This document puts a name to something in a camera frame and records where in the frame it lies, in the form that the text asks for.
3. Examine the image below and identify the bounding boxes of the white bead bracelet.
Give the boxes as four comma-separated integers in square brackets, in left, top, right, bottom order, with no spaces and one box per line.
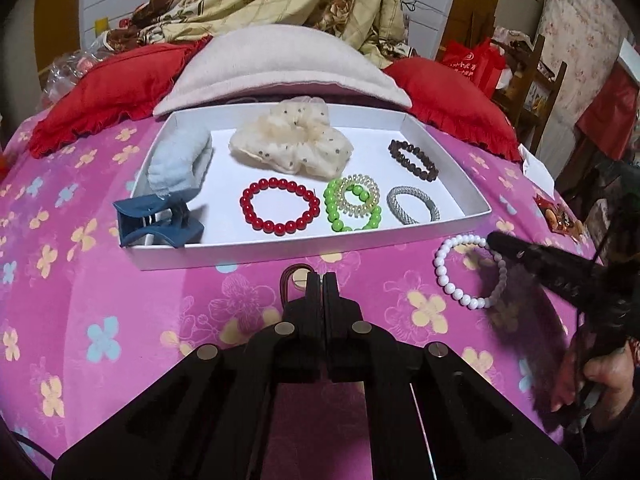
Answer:
[433,233,509,310]

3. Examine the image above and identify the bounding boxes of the white shallow box tray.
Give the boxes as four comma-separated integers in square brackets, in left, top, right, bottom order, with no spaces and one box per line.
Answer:
[125,103,491,270]

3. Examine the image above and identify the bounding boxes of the white pillow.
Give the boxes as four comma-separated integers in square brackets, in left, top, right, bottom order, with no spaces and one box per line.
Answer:
[153,24,412,117]

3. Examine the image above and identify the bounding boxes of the white paper packet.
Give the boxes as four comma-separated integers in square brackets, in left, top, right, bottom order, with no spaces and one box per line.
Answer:
[518,144,555,197]

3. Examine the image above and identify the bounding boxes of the green bead bracelet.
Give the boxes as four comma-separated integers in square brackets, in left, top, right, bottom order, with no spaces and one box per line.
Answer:
[323,178,383,233]

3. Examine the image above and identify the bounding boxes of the dark brown hair tie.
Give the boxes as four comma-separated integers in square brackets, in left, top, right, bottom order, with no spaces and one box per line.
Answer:
[278,263,317,306]

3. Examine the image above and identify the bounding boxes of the wooden chair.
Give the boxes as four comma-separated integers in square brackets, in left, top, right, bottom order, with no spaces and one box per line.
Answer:
[491,35,567,155]

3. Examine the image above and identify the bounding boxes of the pink floral bedsheet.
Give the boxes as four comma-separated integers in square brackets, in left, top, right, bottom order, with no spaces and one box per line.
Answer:
[1,118,575,470]

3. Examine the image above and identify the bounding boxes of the red ruffled pillow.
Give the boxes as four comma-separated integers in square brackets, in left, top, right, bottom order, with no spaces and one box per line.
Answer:
[28,36,212,158]
[384,56,522,162]

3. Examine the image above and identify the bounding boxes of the blue hair claw clip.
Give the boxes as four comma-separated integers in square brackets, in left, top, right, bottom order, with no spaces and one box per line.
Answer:
[113,188,204,248]

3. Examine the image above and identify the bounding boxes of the red bead bracelet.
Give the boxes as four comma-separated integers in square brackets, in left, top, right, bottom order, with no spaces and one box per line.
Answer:
[238,175,322,238]

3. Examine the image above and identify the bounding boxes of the red shopping bag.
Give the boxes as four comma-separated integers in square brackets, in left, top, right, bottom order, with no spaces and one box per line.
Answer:
[440,38,506,96]

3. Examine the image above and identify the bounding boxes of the light blue fluffy scrunchie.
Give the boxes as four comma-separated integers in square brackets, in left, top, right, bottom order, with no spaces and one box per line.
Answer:
[146,128,214,196]

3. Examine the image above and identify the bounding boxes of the cream dotted scrunchie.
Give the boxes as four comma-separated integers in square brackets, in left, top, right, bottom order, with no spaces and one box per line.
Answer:
[229,96,354,180]

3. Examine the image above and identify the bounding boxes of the red ruffled pillow left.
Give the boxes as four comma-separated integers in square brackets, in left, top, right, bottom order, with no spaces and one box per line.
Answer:
[28,36,212,158]

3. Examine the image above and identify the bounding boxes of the red ruffled pillow right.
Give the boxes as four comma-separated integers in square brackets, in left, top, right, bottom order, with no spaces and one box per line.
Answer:
[384,56,522,162]

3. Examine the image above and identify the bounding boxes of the person right hand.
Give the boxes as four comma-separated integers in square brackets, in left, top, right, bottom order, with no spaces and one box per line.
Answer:
[550,328,636,429]

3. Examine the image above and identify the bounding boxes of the clear spiral hair tie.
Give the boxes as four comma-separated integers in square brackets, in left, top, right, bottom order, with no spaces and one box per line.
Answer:
[333,173,381,219]

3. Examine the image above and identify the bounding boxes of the dark brown bead bracelet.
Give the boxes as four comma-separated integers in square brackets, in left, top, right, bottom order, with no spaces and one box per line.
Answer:
[387,138,441,183]

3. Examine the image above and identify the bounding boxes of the crumpled clear plastic bag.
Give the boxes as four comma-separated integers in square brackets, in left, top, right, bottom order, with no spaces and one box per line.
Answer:
[39,32,129,110]

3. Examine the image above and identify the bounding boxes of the red snack packet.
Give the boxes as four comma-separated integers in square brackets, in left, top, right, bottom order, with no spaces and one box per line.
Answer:
[534,194,584,240]

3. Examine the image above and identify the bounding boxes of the grey woven bracelet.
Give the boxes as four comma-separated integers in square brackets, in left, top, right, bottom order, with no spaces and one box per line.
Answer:
[386,185,442,226]

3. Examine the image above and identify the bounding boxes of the floral beige quilt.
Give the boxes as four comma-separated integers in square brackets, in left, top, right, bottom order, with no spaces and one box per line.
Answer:
[105,0,413,68]

